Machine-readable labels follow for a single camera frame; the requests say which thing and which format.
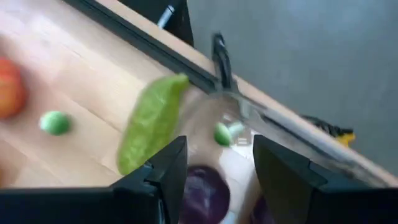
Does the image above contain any black aluminium table frame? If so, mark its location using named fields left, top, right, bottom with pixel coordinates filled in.
left=62, top=0, right=398, bottom=187

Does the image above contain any long dark eggplant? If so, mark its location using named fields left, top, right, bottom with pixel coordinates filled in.
left=250, top=195, right=276, bottom=224

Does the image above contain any green pea pod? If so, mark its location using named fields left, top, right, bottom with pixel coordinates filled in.
left=116, top=73, right=190, bottom=176

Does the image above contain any orange tomato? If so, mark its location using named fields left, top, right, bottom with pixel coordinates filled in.
left=0, top=57, right=27, bottom=119

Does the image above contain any clear plastic container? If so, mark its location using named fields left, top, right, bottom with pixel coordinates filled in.
left=174, top=88, right=274, bottom=224

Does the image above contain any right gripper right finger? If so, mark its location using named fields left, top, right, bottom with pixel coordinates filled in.
left=253, top=135, right=398, bottom=224

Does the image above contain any black frame clamp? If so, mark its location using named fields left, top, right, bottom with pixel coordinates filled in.
left=211, top=32, right=239, bottom=93

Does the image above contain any black yellow cable bundle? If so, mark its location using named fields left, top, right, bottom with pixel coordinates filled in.
left=300, top=114, right=357, bottom=147

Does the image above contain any round purple eggplant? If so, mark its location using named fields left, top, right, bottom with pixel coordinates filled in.
left=179, top=164, right=231, bottom=224

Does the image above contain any black stand silver rod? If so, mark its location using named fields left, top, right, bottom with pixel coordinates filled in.
left=117, top=0, right=194, bottom=47

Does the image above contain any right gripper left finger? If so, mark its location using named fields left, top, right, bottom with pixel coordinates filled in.
left=0, top=136, right=188, bottom=224

